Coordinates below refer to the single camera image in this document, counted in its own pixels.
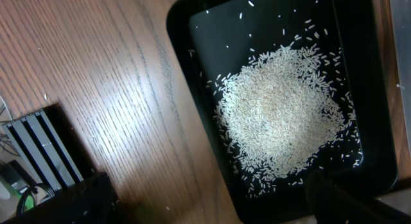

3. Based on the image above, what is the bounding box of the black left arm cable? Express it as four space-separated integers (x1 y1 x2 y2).
15 182 56 218

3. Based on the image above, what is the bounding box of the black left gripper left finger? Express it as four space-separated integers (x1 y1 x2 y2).
5 173 118 224

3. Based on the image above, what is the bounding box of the pile of white rice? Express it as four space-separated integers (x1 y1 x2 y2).
188 0 363 199

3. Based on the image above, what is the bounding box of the clear plastic bin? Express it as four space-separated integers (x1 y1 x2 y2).
390 0 411 148

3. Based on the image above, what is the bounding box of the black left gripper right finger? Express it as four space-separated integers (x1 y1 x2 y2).
304 171 410 224

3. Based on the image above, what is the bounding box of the black rectangular tray bin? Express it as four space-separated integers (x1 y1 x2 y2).
166 0 398 223

